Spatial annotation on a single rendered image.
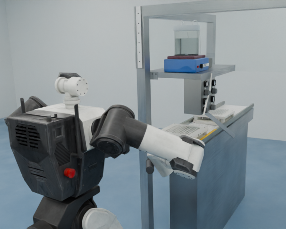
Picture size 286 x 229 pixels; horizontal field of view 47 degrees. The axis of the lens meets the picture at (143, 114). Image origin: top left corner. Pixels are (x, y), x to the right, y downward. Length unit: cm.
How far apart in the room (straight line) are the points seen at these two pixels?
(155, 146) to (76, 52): 540
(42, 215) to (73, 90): 46
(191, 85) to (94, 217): 91
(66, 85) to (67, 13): 531
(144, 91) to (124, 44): 392
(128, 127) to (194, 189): 120
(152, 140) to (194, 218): 128
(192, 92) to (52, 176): 100
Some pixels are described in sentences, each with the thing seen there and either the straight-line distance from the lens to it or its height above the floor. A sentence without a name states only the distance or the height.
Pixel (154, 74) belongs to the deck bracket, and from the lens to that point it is 193.
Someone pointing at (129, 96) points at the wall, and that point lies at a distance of 586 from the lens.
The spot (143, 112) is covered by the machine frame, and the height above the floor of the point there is 110.
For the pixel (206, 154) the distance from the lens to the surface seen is 210.
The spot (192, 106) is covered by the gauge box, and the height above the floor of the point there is 115.
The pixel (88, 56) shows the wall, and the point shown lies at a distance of 623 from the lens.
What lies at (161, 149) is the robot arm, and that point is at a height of 118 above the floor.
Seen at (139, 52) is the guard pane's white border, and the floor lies 145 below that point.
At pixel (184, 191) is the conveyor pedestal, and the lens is 221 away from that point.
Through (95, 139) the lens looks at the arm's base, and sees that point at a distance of 104.
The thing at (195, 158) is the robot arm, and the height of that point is 113.
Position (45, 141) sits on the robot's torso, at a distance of 106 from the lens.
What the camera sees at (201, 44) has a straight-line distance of 172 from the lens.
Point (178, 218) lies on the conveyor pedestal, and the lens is 233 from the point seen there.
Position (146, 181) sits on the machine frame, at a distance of 208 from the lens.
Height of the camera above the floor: 153
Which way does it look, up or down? 13 degrees down
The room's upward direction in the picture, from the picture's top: 2 degrees counter-clockwise
